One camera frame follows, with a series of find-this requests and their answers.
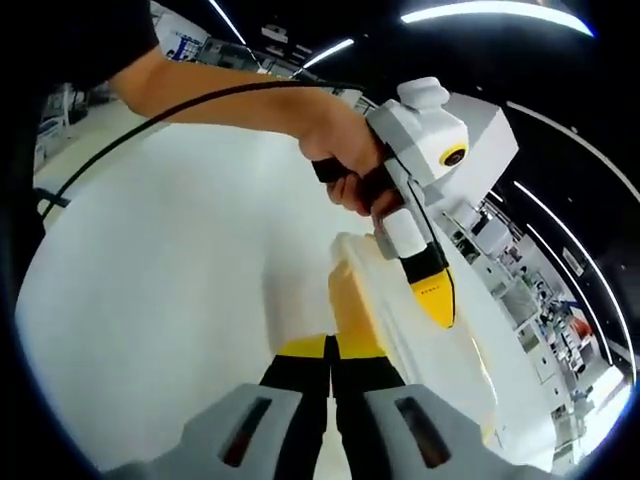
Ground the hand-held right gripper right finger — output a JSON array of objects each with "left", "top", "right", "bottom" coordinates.
[{"left": 332, "top": 344, "right": 551, "bottom": 480}]

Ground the yellow plastic latch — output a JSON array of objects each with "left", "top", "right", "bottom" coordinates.
[{"left": 328, "top": 269, "right": 390, "bottom": 359}]

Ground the row of white desks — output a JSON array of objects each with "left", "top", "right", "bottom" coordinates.
[{"left": 443, "top": 197, "right": 632, "bottom": 451}]

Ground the translucent storage box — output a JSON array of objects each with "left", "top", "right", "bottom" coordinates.
[{"left": 327, "top": 232, "right": 506, "bottom": 454}]

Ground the wide curved ceiling light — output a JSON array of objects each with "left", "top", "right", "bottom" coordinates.
[{"left": 399, "top": 0, "right": 596, "bottom": 39}]

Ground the person's black shirt sleeve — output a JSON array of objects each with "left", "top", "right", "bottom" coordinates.
[{"left": 29, "top": 0, "right": 167, "bottom": 109}]

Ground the person's left hand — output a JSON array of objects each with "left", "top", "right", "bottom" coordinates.
[{"left": 298, "top": 110, "right": 405, "bottom": 220}]

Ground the long black cable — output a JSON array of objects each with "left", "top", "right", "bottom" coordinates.
[{"left": 34, "top": 79, "right": 369, "bottom": 225}]

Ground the white ceiling light strip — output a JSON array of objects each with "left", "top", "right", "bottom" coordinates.
[
  {"left": 301, "top": 38, "right": 356, "bottom": 71},
  {"left": 513, "top": 180, "right": 629, "bottom": 362},
  {"left": 206, "top": 0, "right": 248, "bottom": 46}
]

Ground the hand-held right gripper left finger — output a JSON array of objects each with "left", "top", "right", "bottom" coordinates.
[{"left": 107, "top": 333, "right": 332, "bottom": 480}]

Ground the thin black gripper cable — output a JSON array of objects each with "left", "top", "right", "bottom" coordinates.
[{"left": 389, "top": 152, "right": 458, "bottom": 327}]

